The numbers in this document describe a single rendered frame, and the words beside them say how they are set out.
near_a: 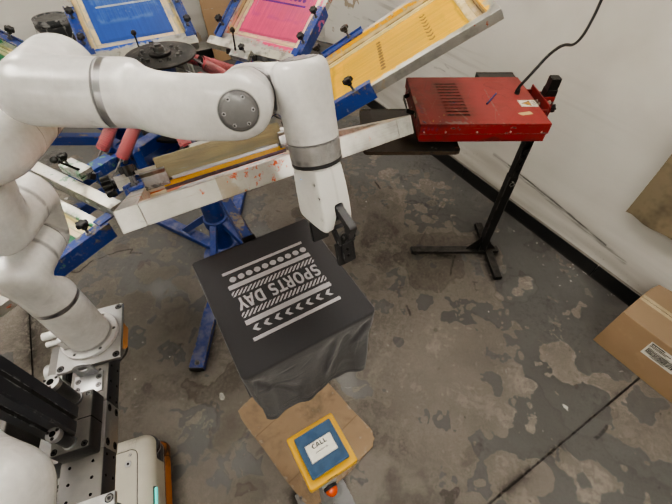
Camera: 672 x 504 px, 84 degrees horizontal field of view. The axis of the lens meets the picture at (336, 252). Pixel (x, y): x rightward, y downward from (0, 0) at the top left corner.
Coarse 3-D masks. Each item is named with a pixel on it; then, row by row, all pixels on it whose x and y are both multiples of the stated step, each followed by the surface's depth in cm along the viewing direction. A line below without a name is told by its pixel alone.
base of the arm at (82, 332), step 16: (80, 304) 80; (48, 320) 76; (64, 320) 78; (80, 320) 81; (96, 320) 85; (112, 320) 92; (48, 336) 87; (64, 336) 81; (80, 336) 83; (96, 336) 86; (112, 336) 90; (64, 352) 87; (80, 352) 87; (96, 352) 87
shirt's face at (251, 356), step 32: (224, 256) 132; (256, 256) 132; (320, 256) 132; (224, 288) 123; (352, 288) 123; (224, 320) 115; (320, 320) 115; (352, 320) 115; (256, 352) 108; (288, 352) 108
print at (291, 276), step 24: (264, 264) 130; (288, 264) 130; (312, 264) 130; (240, 288) 123; (264, 288) 123; (288, 288) 123; (312, 288) 123; (240, 312) 117; (264, 312) 117; (288, 312) 117; (312, 312) 117; (264, 336) 111
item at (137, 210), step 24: (384, 120) 84; (408, 120) 78; (360, 144) 74; (264, 168) 67; (288, 168) 69; (144, 192) 94; (168, 192) 63; (192, 192) 62; (216, 192) 64; (240, 192) 66; (120, 216) 59; (144, 216) 60; (168, 216) 62
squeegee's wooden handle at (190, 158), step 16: (272, 128) 123; (208, 144) 116; (224, 144) 118; (240, 144) 120; (256, 144) 122; (272, 144) 124; (160, 160) 111; (176, 160) 113; (192, 160) 115; (208, 160) 117
